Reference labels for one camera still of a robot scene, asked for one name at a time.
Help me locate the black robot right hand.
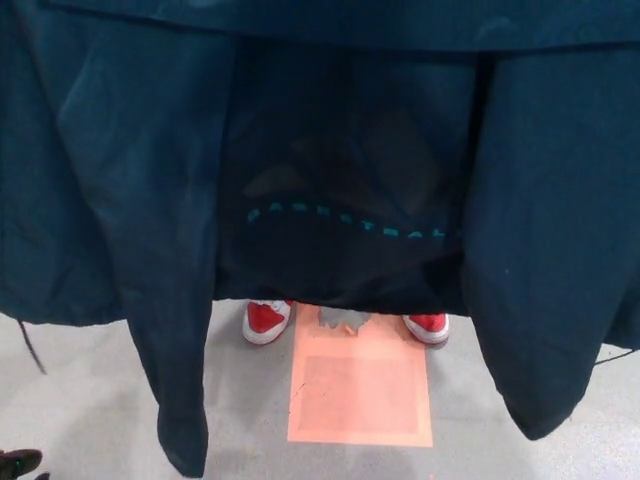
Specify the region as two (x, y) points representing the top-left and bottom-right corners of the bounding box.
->
(0, 452), (51, 480)

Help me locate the dark teal coat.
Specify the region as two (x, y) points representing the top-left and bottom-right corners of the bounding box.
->
(0, 0), (640, 480)

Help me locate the red white sneaker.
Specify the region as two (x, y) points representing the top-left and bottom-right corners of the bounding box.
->
(402, 312), (450, 347)
(242, 298), (294, 346)

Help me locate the orange floor tape square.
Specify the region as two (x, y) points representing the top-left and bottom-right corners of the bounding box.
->
(286, 302), (434, 435)

